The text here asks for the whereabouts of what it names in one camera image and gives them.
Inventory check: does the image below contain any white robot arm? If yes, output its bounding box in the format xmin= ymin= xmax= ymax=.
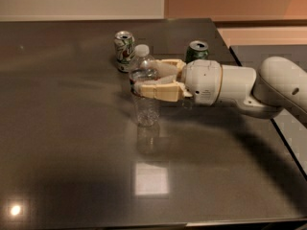
xmin=131 ymin=57 xmax=307 ymax=127

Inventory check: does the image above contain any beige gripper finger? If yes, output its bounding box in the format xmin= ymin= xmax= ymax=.
xmin=153 ymin=58 xmax=186 ymax=78
xmin=134 ymin=81 xmax=193 ymax=103

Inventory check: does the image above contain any grey side table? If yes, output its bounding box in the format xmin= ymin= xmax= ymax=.
xmin=229 ymin=44 xmax=307 ymax=177

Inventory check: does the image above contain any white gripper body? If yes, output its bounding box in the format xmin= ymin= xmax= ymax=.
xmin=181 ymin=59 xmax=223 ymax=105

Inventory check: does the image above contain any dark green soda can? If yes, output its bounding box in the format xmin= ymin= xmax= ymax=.
xmin=185 ymin=40 xmax=209 ymax=63

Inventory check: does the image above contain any white green soda can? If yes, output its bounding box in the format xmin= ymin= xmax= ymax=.
xmin=114 ymin=31 xmax=135 ymax=73

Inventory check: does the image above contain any clear plastic water bottle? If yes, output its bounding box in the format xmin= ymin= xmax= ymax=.
xmin=128 ymin=43 xmax=162 ymax=127

